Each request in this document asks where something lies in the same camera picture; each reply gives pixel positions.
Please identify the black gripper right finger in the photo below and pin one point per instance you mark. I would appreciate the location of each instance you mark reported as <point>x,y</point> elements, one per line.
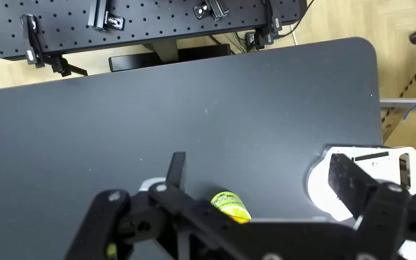
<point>351,185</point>

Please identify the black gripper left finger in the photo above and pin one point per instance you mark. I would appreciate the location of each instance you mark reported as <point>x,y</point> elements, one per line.
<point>177,169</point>

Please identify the yellow-green cartoon mug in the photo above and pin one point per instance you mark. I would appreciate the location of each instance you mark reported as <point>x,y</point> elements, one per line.
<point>232,205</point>

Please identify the silver metal mounting plate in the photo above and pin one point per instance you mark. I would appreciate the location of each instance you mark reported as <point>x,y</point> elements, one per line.
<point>383,163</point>

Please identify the black perforated breadboard table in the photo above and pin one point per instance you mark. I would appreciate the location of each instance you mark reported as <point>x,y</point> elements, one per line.
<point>64,23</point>

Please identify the black clamp on breadboard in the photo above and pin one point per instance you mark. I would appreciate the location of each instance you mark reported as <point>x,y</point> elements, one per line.
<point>35,53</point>

